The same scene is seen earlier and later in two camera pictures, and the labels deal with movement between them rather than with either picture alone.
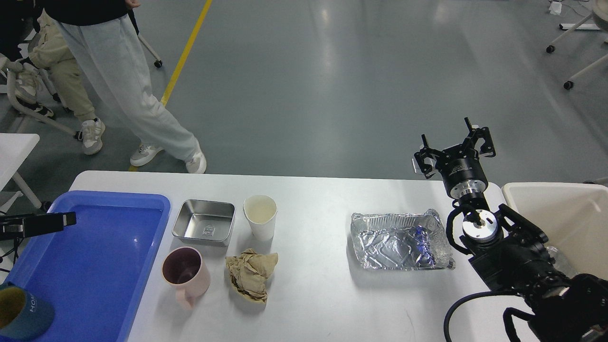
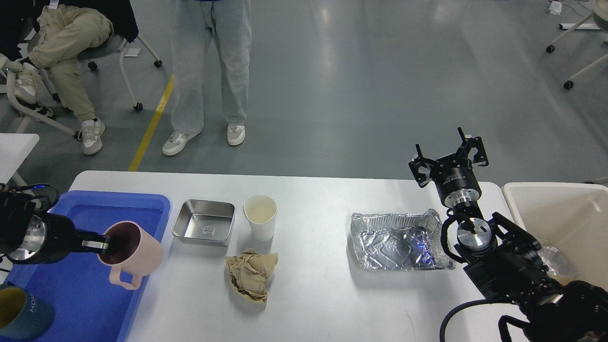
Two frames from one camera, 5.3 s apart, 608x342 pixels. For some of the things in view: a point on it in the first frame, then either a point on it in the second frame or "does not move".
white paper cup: x=261 y=211 does not move
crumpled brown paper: x=248 y=272 does not move
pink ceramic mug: x=184 y=268 → x=132 y=254
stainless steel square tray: x=205 y=222 does not move
